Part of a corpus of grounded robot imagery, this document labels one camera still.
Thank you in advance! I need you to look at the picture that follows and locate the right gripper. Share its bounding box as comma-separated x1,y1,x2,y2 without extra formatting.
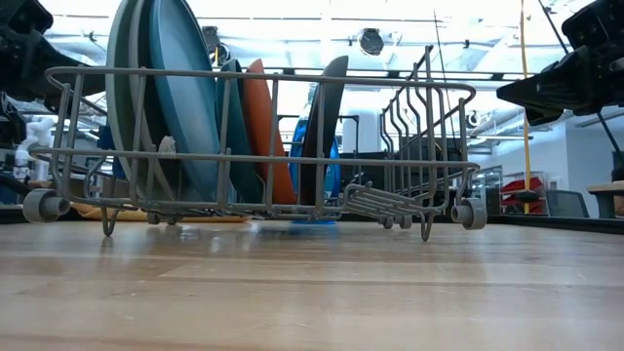
495,42,624,128

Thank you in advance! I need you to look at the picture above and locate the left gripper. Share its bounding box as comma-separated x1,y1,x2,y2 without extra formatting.
0,29,107,115

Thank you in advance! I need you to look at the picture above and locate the taupe grey plate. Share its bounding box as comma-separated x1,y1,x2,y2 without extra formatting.
127,0,176,201

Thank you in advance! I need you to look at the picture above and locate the blue plate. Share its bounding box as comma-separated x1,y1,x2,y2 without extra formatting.
147,0,223,204

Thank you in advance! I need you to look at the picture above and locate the teal plate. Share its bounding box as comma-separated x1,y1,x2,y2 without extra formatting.
215,58,264,205

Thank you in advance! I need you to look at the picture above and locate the orange plate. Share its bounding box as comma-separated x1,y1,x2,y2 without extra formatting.
242,58,298,206

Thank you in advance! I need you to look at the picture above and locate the black plate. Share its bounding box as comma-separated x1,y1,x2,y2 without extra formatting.
297,55,350,207

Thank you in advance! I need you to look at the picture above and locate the red storage bin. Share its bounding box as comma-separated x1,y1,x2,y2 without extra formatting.
499,175,545,215

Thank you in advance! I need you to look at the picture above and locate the grey office chair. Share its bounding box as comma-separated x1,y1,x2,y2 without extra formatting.
544,189,591,219

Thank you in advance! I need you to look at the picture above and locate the wooden desk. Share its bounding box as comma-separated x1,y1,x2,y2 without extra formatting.
587,180,624,219

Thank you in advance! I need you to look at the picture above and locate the round black ceiling fixture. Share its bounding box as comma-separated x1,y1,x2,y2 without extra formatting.
202,26,230,67
358,27,386,58

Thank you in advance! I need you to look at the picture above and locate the white column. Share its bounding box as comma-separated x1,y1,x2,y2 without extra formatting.
340,109,381,155

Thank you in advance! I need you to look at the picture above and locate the yellow cable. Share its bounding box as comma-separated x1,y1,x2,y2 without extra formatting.
519,0,533,215

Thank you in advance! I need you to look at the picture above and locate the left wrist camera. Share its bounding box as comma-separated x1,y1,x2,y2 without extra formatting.
0,0,55,35

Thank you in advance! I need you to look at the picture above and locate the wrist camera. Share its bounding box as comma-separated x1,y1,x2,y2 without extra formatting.
560,0,624,50
0,0,55,35

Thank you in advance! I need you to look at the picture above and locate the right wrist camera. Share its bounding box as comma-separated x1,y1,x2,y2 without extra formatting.
560,0,624,50

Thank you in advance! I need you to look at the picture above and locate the grey wire dish rack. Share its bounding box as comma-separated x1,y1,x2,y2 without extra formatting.
21,44,488,244

